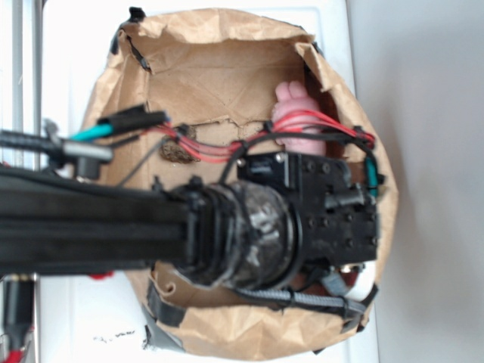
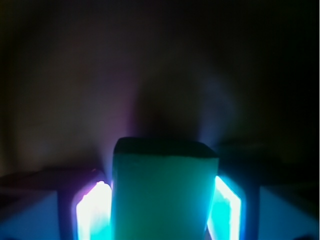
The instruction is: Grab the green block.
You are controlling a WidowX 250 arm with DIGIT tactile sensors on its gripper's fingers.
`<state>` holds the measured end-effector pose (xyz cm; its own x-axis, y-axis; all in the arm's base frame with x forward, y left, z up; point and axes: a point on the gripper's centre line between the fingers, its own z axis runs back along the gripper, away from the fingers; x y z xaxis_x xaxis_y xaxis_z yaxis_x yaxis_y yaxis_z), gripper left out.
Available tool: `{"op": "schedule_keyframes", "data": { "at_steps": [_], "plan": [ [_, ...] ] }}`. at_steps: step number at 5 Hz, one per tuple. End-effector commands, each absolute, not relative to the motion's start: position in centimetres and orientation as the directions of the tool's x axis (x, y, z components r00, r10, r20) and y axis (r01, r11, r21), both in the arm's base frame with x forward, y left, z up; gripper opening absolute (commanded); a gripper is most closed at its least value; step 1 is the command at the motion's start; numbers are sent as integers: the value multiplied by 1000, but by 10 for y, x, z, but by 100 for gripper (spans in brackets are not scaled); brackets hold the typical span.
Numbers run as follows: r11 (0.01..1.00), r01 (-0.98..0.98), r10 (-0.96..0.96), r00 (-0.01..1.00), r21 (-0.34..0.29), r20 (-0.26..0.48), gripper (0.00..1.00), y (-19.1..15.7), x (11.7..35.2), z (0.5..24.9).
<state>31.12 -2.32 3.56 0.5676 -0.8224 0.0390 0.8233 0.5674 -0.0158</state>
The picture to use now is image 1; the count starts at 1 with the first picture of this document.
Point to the grey cable plug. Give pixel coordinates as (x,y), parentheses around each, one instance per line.
(18,312)

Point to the aluminium frame rail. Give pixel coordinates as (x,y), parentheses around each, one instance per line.
(21,66)

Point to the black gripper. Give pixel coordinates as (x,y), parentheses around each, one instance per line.
(336,219)

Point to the brown paper bag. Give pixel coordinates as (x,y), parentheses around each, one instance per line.
(217,70)

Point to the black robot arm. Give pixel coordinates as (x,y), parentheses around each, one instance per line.
(285,213)

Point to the pink plush bunny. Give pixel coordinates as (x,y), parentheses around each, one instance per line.
(292,97)

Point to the brown rock lump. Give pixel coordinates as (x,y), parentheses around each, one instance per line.
(174,153)

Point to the teal connector plug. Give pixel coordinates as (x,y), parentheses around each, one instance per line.
(94,133)

